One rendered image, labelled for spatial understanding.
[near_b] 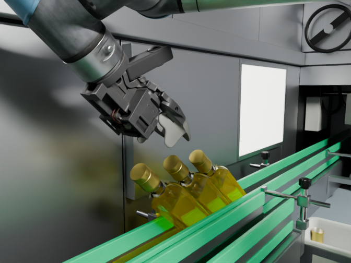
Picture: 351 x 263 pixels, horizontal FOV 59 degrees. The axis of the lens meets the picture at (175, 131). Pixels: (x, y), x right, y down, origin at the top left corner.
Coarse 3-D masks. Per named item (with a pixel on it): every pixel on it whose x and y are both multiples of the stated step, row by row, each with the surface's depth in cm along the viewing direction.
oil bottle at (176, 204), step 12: (168, 192) 56; (180, 192) 58; (156, 204) 57; (168, 204) 56; (180, 204) 58; (192, 204) 61; (168, 216) 60; (180, 216) 59; (192, 216) 62; (204, 216) 65; (180, 228) 65
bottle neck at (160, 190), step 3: (159, 183) 55; (162, 183) 57; (159, 186) 55; (162, 186) 56; (165, 186) 57; (156, 189) 55; (159, 189) 56; (162, 189) 56; (150, 192) 56; (153, 192) 55; (156, 192) 56; (159, 192) 56; (162, 192) 56; (153, 195) 57; (156, 195) 56; (159, 195) 56
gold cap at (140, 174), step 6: (132, 168) 54; (138, 168) 53; (144, 168) 52; (132, 174) 53; (138, 174) 52; (144, 174) 52; (150, 174) 53; (156, 174) 56; (138, 180) 52; (144, 180) 52; (150, 180) 53; (156, 180) 54; (144, 186) 53; (150, 186) 54; (156, 186) 54
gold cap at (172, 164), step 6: (174, 156) 60; (168, 162) 59; (174, 162) 59; (180, 162) 59; (168, 168) 59; (174, 168) 58; (180, 168) 59; (186, 168) 61; (174, 174) 59; (180, 174) 60; (186, 174) 61; (180, 180) 61
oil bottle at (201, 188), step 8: (200, 176) 64; (192, 184) 63; (200, 184) 63; (208, 184) 65; (192, 192) 62; (200, 192) 63; (208, 192) 66; (216, 192) 68; (200, 200) 64; (208, 200) 66; (216, 200) 68; (224, 200) 71; (208, 208) 66; (216, 208) 69
